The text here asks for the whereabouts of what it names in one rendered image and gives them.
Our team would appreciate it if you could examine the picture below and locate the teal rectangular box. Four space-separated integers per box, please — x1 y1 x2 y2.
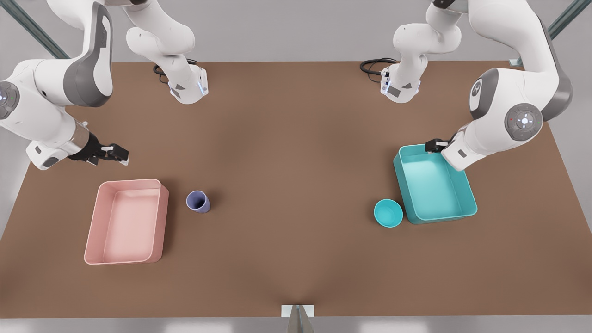
393 144 478 225

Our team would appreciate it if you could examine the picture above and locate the pink rectangular box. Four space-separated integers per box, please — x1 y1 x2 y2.
84 179 169 265

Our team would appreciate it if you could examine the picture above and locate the teal bowl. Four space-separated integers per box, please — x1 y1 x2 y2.
374 199 404 228

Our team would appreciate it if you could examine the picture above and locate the purple cup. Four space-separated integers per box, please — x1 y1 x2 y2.
186 191 211 214

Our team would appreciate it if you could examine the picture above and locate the black cable loop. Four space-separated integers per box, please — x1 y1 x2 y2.
359 57 399 84
153 59 199 85

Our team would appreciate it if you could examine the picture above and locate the silver frame post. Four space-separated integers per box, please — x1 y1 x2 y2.
281 304 315 333
8 0 71 60
508 0 592 68

